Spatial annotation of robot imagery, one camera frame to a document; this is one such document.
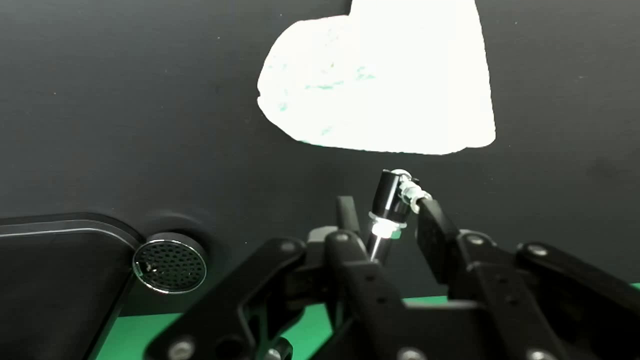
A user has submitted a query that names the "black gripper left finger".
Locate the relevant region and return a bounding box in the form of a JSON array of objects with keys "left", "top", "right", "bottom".
[{"left": 143, "top": 195, "right": 428, "bottom": 360}]

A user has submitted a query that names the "round black mesh disc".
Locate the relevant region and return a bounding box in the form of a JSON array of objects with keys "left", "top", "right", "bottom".
[{"left": 131, "top": 230, "right": 210, "bottom": 295}]

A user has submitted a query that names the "white cloth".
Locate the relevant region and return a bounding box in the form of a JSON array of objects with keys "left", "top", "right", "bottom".
[{"left": 257, "top": 0, "right": 498, "bottom": 157}]

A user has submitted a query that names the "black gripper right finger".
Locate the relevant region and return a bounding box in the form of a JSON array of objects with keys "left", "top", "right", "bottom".
[{"left": 416, "top": 198, "right": 640, "bottom": 360}]

